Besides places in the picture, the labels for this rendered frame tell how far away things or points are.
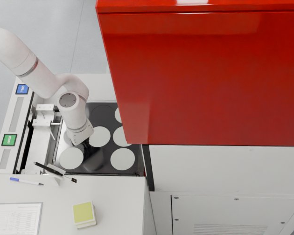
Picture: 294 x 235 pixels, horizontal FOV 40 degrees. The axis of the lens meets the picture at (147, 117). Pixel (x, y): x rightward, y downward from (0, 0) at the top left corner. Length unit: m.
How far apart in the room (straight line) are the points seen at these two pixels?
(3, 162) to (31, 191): 0.19
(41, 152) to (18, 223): 0.35
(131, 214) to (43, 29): 2.31
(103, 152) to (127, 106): 0.59
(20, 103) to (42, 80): 0.53
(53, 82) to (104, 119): 0.47
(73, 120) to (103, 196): 0.30
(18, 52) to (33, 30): 2.27
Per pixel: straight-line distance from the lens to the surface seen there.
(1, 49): 1.27
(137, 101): 1.11
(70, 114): 1.45
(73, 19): 3.54
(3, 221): 1.62
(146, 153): 1.38
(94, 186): 1.57
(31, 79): 1.33
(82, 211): 1.47
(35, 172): 1.72
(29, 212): 1.59
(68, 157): 1.72
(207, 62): 0.97
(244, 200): 1.78
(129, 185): 1.55
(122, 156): 1.68
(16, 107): 1.86
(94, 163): 1.68
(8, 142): 1.76
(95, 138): 1.73
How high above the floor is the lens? 2.39
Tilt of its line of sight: 58 degrees down
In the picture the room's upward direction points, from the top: 7 degrees counter-clockwise
